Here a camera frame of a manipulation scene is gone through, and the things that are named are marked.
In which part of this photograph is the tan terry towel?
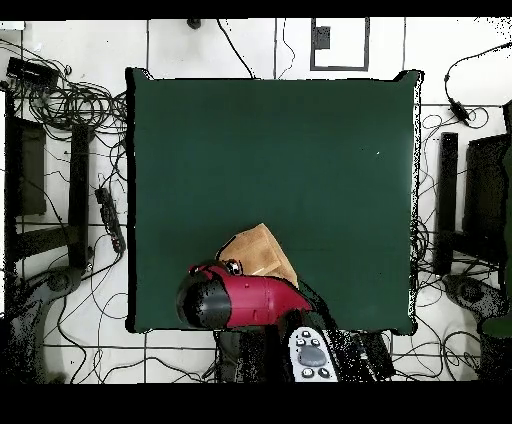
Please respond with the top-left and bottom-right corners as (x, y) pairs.
(215, 222), (300, 289)

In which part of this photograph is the flat black adapter box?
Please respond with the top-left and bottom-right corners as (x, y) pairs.
(5, 56), (61, 87)

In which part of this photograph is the dark green table cloth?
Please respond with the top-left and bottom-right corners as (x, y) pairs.
(125, 66), (425, 336)

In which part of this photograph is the long black power strip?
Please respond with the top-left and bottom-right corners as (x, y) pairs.
(94, 186), (127, 255)

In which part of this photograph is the dark grey square plate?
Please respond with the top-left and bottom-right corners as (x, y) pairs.
(313, 25), (332, 50)

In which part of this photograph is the short black power strip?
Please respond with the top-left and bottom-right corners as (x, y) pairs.
(357, 330), (397, 381)

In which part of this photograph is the black upright bar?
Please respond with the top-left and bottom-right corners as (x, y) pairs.
(433, 131), (459, 277)

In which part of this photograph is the dark chair base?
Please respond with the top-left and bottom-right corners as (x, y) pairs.
(441, 273), (511, 321)
(5, 265), (87, 383)

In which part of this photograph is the black power brick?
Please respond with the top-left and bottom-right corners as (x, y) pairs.
(447, 97), (473, 127)

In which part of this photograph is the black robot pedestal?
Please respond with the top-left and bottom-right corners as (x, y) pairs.
(214, 328), (293, 384)

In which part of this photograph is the black cable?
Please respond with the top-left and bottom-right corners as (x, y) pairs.
(215, 18), (257, 80)

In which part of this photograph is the black metal stand frame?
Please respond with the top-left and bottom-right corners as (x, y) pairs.
(451, 99), (512, 277)
(3, 91), (95, 277)

